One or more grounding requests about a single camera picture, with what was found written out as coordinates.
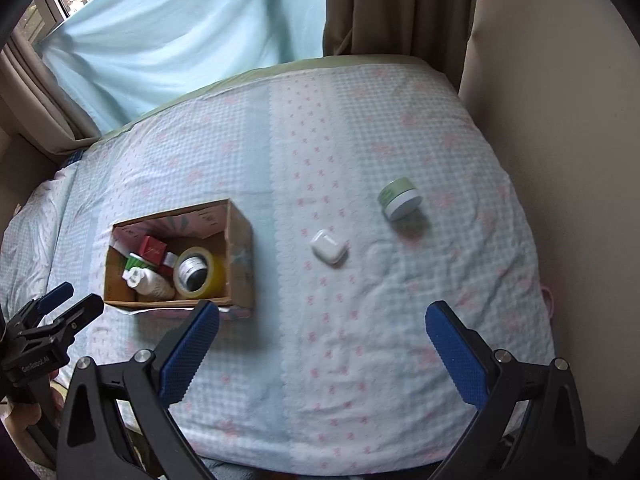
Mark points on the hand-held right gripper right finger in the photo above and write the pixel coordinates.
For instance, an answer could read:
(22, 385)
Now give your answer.
(455, 355)

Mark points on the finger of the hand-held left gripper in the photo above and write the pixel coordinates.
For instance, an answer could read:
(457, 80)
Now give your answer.
(82, 312)
(55, 295)

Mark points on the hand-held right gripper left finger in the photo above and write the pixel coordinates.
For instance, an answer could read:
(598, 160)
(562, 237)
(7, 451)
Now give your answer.
(190, 350)

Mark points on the white plastic bottle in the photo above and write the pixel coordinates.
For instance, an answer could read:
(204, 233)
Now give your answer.
(155, 287)

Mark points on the clear tape roll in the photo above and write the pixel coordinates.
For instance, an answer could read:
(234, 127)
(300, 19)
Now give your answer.
(216, 275)

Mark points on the small red carton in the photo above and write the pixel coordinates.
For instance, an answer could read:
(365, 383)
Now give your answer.
(152, 249)

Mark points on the cardboard box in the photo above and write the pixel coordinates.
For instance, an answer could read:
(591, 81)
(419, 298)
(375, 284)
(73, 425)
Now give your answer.
(240, 260)

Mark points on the white earbud case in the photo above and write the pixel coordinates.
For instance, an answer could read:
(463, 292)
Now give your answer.
(327, 246)

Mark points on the green cream jar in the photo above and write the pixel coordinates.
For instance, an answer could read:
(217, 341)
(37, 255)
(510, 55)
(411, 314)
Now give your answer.
(395, 195)

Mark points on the person's left hand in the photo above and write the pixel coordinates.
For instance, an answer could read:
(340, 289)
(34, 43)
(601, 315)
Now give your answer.
(20, 422)

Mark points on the pale floral quilt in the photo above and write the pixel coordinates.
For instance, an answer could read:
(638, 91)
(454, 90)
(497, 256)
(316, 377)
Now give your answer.
(30, 230)

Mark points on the light blue hanging cloth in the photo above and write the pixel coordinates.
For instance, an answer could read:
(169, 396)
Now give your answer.
(200, 25)

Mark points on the grey window frame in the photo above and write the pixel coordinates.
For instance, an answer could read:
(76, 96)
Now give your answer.
(47, 12)

